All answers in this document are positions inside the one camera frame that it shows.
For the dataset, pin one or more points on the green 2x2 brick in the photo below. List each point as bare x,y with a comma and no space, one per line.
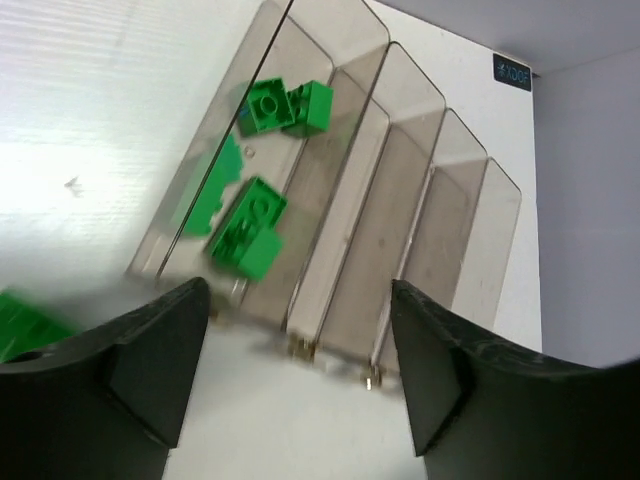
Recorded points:
312,106

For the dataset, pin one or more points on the green 2x3 brick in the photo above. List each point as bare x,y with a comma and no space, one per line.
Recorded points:
29,331

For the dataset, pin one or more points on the right corner logo sticker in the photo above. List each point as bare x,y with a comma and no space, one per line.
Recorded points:
512,73

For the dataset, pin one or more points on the clear four-bin organizer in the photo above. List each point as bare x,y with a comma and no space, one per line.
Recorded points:
399,187

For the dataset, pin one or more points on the green long brick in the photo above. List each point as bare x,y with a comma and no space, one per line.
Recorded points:
246,241

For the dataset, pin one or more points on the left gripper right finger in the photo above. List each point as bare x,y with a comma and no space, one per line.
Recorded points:
483,407

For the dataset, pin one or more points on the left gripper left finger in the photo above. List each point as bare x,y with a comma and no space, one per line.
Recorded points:
108,403

